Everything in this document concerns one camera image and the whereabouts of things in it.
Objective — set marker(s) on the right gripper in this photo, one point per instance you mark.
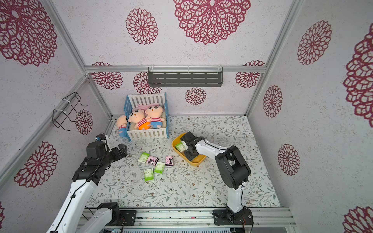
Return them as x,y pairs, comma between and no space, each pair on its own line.
189,141

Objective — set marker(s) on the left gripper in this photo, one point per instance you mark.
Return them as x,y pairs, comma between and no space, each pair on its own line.
119,156

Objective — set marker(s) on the yellow plastic storage box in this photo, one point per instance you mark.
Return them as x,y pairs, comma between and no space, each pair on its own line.
195,162

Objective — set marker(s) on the pink kuromi tissue pack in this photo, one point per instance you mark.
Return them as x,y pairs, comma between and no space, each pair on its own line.
152,160
169,161

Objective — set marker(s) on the green tissue pack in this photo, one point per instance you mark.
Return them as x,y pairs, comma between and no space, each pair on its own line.
144,157
148,175
159,168
181,147

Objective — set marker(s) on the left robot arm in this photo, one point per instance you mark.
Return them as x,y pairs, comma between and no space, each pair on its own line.
84,182

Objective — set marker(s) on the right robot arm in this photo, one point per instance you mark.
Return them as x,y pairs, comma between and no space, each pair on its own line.
234,172

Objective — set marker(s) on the plush doll outside crib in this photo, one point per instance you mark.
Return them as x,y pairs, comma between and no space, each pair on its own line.
121,124

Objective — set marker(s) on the plush doll orange shorts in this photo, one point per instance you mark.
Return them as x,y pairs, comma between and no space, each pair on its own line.
139,120

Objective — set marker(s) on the plush doll blue shorts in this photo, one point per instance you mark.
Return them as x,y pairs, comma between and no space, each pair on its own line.
154,116

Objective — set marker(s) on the blue white toy crib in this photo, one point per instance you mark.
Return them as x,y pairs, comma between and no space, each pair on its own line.
133,101

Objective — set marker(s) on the black wire wall rack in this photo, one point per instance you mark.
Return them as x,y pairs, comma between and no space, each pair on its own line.
59,116

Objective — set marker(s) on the grey wall shelf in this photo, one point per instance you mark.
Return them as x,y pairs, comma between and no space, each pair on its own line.
185,77

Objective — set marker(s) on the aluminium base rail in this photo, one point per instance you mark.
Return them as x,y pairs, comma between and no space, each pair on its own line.
209,217

